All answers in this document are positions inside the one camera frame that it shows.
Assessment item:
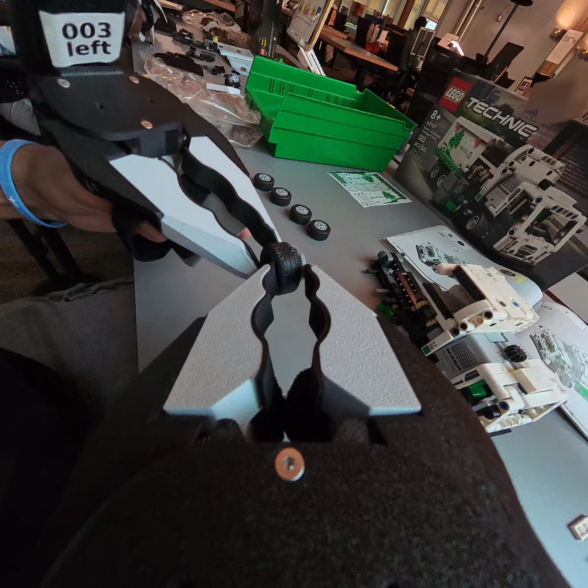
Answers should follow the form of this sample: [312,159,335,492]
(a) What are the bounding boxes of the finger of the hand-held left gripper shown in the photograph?
[180,135,282,252]
[109,156,262,279]

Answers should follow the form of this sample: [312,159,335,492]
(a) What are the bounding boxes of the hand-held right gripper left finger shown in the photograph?
[164,264,282,425]

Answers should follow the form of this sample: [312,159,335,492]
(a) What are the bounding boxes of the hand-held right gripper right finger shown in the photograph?
[305,265,422,421]

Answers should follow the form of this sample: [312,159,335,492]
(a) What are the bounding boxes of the dark tall toy set box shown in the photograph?
[248,0,282,59]

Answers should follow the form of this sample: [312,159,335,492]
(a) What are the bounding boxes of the toy truck set box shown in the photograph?
[395,69,588,291]

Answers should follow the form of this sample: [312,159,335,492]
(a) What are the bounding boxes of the person's left hand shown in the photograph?
[21,146,167,243]

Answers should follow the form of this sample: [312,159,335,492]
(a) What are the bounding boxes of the clear plastic bag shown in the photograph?
[140,50,263,149]

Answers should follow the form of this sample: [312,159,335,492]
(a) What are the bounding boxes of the pile of black toy parts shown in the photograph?
[154,28,244,92]

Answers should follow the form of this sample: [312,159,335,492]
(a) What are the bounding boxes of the green plastic bin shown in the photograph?
[269,89,418,160]
[243,55,368,138]

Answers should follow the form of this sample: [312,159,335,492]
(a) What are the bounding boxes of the blue wristband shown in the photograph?
[0,139,67,229]

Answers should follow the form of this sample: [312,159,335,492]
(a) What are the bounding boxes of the instruction booklet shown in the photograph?
[381,225,588,439]

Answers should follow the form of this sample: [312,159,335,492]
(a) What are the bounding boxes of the white clipboard stand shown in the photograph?
[296,46,327,76]

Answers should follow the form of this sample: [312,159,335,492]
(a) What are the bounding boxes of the partly built toy truck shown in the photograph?
[364,251,569,435]

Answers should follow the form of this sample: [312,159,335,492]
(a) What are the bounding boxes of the green white sticker sheet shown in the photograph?
[326,170,411,209]

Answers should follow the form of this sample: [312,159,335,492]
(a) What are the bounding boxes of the person's grey pants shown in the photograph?
[0,276,141,414]

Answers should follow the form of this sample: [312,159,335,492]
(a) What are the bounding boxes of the wooden clipboard with instruction sheet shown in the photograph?
[286,0,337,51]

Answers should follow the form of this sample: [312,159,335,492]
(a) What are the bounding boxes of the wooden workbench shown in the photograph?
[317,25,400,74]

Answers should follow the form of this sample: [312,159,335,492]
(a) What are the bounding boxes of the black floor lamp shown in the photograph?
[487,0,533,56]

